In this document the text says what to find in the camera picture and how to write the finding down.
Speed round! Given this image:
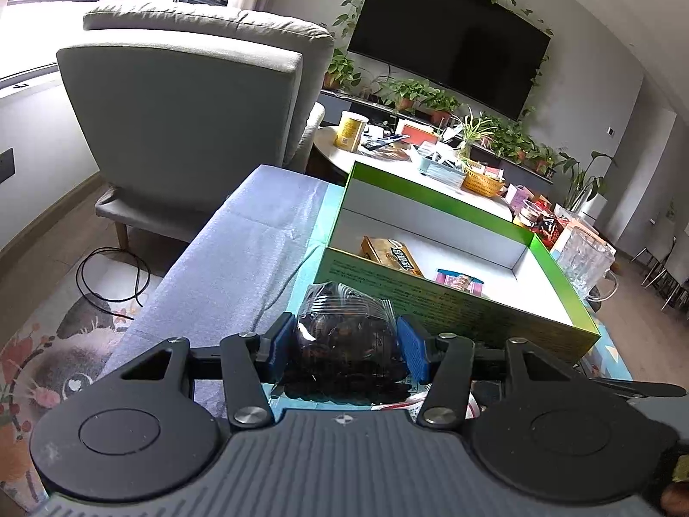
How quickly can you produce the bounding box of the grey armchair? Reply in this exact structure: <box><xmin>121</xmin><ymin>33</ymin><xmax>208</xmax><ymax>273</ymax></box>
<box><xmin>56</xmin><ymin>0</ymin><xmax>334</xmax><ymax>244</ymax></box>

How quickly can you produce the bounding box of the black floor cable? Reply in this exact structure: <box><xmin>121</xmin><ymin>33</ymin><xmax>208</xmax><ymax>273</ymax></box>
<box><xmin>74</xmin><ymin>246</ymin><xmax>153</xmax><ymax>321</ymax></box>

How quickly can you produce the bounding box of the black wall television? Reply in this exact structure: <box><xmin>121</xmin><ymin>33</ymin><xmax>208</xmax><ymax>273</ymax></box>
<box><xmin>348</xmin><ymin>0</ymin><xmax>552</xmax><ymax>120</ymax></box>

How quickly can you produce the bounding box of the spider plant in pot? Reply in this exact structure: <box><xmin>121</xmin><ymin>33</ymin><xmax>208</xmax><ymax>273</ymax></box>
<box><xmin>456</xmin><ymin>107</ymin><xmax>495</xmax><ymax>159</ymax></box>

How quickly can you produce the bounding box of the woven wicker basket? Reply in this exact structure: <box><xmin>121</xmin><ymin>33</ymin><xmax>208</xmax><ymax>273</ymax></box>
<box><xmin>461</xmin><ymin>169</ymin><xmax>505</xmax><ymax>199</ymax></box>

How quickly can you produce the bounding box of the dark dried fruit packet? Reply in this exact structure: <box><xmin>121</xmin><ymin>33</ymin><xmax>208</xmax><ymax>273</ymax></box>
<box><xmin>278</xmin><ymin>283</ymin><xmax>411</xmax><ymax>405</ymax></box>

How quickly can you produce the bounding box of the green cardboard box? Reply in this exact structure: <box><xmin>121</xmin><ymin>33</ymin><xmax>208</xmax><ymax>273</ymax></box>
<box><xmin>313</xmin><ymin>160</ymin><xmax>602</xmax><ymax>364</ymax></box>

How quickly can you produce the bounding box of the red white printed snack bag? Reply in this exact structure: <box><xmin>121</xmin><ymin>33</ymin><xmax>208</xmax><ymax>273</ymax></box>
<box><xmin>371</xmin><ymin>389</ymin><xmax>482</xmax><ymax>423</ymax></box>

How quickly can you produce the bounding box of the blue patterned table mat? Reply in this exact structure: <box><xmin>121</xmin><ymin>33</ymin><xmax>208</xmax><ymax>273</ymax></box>
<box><xmin>260</xmin><ymin>182</ymin><xmax>634</xmax><ymax>424</ymax></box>

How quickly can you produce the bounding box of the black wall socket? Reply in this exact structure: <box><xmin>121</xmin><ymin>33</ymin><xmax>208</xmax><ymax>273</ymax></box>
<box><xmin>0</xmin><ymin>148</ymin><xmax>15</xmax><ymax>183</ymax></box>

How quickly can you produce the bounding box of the red sausage snack packet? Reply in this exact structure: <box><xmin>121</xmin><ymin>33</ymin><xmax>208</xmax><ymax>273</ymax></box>
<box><xmin>436</xmin><ymin>268</ymin><xmax>484</xmax><ymax>296</ymax></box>

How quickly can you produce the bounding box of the white oval coffee table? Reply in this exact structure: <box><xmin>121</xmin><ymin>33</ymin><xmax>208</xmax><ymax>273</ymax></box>
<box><xmin>313</xmin><ymin>126</ymin><xmax>513</xmax><ymax>222</ymax></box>

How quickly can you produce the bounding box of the light blue tissue box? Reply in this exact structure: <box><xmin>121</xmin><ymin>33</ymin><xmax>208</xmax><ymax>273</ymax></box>
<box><xmin>419</xmin><ymin>156</ymin><xmax>466</xmax><ymax>188</ymax></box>

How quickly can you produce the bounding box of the rice cracker snack packet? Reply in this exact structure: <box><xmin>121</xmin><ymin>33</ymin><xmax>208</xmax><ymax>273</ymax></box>
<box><xmin>361</xmin><ymin>236</ymin><xmax>423</xmax><ymax>278</ymax></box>

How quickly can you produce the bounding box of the clear glass pitcher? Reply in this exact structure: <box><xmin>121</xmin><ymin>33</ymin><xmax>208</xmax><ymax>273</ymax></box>
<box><xmin>551</xmin><ymin>219</ymin><xmax>619</xmax><ymax>305</ymax></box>

